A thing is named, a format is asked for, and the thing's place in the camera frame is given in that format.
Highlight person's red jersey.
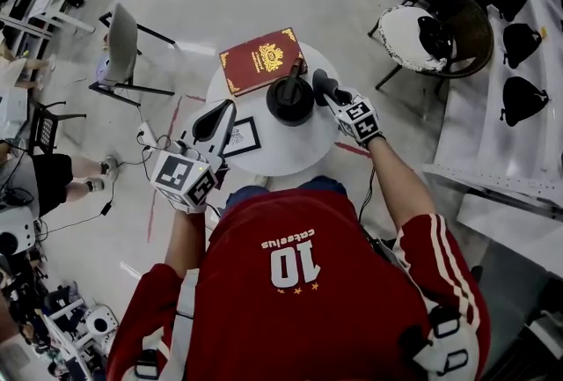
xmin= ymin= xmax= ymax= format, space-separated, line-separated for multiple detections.
xmin=105 ymin=188 xmax=492 ymax=381

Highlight red book gold ornament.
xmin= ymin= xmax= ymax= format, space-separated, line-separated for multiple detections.
xmin=218 ymin=26 xmax=307 ymax=98

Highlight black mesh metal chair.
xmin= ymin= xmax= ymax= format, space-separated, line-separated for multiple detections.
xmin=28 ymin=100 xmax=88 ymax=156

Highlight brown wicker chair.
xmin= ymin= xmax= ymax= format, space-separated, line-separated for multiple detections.
xmin=368 ymin=0 xmax=495 ymax=92

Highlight white purple bag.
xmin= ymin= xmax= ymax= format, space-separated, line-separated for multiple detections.
xmin=96 ymin=53 xmax=115 ymax=84

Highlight white shelf rack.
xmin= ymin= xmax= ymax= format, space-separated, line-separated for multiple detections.
xmin=421 ymin=0 xmax=563 ymax=220

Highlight white power strip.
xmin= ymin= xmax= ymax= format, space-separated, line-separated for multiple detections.
xmin=136 ymin=121 xmax=158 ymax=148

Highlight white wristband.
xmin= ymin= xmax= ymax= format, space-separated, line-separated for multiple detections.
xmin=173 ymin=201 xmax=208 ymax=216

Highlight person's right forearm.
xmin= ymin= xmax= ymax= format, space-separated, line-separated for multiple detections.
xmin=369 ymin=136 xmax=436 ymax=235

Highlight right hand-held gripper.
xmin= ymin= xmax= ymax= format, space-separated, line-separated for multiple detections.
xmin=323 ymin=86 xmax=383 ymax=148

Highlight black pouch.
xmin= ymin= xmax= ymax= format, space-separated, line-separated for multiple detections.
xmin=416 ymin=15 xmax=454 ymax=59

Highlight white harness strap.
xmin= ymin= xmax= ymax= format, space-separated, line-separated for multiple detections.
xmin=131 ymin=267 xmax=201 ymax=381
xmin=411 ymin=304 xmax=480 ymax=381

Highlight black picture frame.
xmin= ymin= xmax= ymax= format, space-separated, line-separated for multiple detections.
xmin=222 ymin=116 xmax=262 ymax=159

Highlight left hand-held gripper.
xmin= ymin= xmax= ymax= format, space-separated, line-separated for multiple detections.
xmin=150 ymin=98 xmax=238 ymax=216

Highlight black kettle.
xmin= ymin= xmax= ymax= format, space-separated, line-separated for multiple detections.
xmin=266 ymin=57 xmax=316 ymax=128

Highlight grey shell chair black legs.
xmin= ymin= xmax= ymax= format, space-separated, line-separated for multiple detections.
xmin=88 ymin=3 xmax=181 ymax=107

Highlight person's left forearm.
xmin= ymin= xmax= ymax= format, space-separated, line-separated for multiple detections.
xmin=165 ymin=207 xmax=208 ymax=279

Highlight black floor cable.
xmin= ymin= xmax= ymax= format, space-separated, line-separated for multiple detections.
xmin=37 ymin=135 xmax=172 ymax=239

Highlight white round seat cushion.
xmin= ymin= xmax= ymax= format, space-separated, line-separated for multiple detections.
xmin=378 ymin=4 xmax=449 ymax=73

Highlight grey fleece cloth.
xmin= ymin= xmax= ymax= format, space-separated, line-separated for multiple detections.
xmin=311 ymin=68 xmax=342 ymax=106

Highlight row of black bags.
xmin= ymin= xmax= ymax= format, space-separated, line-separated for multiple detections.
xmin=496 ymin=0 xmax=563 ymax=128

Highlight person's blue shorts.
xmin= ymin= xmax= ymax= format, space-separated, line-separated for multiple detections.
xmin=226 ymin=175 xmax=348 ymax=213

